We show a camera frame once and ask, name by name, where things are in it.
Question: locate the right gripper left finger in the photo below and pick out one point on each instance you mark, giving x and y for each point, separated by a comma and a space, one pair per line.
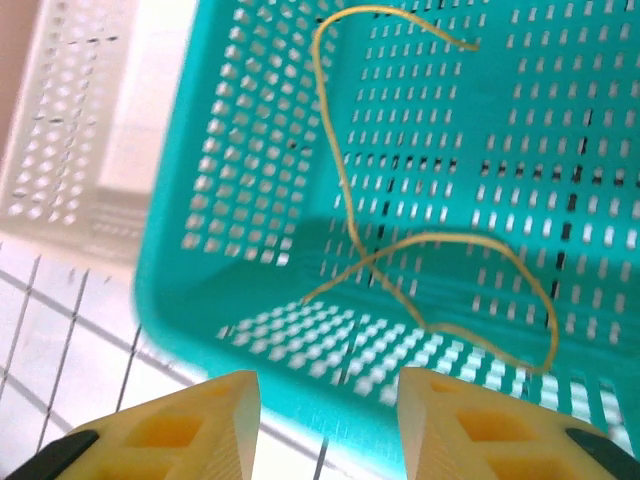
150, 450

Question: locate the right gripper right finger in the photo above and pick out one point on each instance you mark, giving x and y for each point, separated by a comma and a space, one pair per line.
500, 440

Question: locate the teal plastic basket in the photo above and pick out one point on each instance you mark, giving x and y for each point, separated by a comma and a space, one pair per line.
200, 300

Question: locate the large white plastic basket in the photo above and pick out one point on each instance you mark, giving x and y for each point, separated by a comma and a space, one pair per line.
60, 150

